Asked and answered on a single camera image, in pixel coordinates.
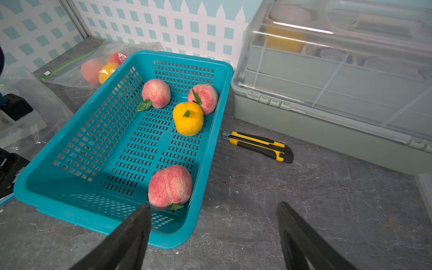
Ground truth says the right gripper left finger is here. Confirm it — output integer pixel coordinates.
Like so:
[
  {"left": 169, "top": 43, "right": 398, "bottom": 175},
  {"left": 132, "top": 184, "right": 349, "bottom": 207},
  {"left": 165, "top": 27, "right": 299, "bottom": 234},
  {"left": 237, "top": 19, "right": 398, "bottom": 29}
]
[{"left": 71, "top": 204, "right": 152, "bottom": 270}]

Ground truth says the pink peach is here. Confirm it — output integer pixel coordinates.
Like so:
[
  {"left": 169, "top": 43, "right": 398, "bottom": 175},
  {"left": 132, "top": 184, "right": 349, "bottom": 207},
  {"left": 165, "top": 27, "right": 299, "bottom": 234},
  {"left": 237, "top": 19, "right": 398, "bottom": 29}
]
[
  {"left": 107, "top": 52, "right": 128, "bottom": 65},
  {"left": 188, "top": 84, "right": 218, "bottom": 115},
  {"left": 148, "top": 165, "right": 192, "bottom": 210},
  {"left": 136, "top": 79, "right": 171, "bottom": 112},
  {"left": 81, "top": 59, "right": 105, "bottom": 85}
]

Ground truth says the blue stick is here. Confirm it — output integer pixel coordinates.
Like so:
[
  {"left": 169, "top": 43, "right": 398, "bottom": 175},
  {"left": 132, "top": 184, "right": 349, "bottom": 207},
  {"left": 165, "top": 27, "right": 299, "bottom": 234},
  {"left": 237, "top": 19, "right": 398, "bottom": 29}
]
[{"left": 0, "top": 65, "right": 75, "bottom": 207}]

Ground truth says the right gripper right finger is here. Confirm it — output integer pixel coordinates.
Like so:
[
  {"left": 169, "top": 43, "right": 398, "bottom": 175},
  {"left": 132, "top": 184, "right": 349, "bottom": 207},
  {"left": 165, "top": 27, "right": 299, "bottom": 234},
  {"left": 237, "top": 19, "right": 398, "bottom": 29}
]
[{"left": 276, "top": 201, "right": 356, "bottom": 270}]

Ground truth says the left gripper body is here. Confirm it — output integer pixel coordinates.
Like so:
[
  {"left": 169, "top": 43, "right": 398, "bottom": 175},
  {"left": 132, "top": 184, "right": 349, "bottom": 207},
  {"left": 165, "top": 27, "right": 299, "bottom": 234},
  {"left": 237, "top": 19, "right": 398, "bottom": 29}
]
[{"left": 1, "top": 93, "right": 34, "bottom": 198}]

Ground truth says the yellow peach with leaf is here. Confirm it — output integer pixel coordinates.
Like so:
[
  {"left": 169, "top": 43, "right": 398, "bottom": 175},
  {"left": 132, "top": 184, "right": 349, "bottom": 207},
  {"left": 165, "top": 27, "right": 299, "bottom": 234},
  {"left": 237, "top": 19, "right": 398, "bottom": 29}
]
[{"left": 173, "top": 102, "right": 204, "bottom": 136}]

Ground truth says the teal plastic basket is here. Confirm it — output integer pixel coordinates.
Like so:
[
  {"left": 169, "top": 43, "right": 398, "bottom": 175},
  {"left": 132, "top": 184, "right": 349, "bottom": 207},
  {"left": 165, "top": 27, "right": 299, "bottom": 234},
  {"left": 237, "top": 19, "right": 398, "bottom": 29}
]
[{"left": 14, "top": 50, "right": 234, "bottom": 249}]

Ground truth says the clear plastic storage box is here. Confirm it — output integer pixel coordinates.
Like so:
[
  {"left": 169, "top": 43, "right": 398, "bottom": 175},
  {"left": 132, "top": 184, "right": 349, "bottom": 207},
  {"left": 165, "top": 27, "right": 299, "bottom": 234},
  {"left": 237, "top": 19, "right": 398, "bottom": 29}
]
[{"left": 232, "top": 1, "right": 432, "bottom": 175}]

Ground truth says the yellow black utility knife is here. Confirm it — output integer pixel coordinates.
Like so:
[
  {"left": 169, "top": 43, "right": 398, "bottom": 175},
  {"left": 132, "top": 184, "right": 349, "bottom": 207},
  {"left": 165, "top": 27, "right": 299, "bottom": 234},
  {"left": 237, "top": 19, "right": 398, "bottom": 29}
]
[{"left": 222, "top": 131, "right": 294, "bottom": 164}]

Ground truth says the clear green zip-top bag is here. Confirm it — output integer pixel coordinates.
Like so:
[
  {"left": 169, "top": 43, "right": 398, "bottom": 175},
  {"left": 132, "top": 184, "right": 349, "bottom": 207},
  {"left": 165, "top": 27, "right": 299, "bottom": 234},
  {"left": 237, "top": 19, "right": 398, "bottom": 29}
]
[{"left": 41, "top": 39, "right": 164, "bottom": 89}]

